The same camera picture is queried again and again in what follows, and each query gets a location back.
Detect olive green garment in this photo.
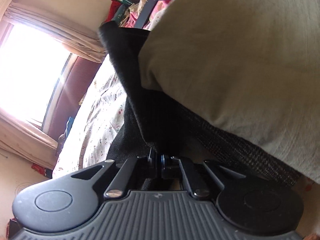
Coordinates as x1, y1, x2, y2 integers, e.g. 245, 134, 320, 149
139, 0, 319, 181

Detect cherry print bed sheet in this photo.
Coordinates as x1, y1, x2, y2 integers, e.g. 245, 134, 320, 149
53, 56, 127, 179

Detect dark red headboard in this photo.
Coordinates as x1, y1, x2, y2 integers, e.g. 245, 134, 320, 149
42, 55, 102, 142

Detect black pants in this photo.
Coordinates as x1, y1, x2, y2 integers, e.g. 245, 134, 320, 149
98, 22, 301, 186

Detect beige window curtain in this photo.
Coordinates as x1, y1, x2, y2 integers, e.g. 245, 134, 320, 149
1, 2, 106, 170

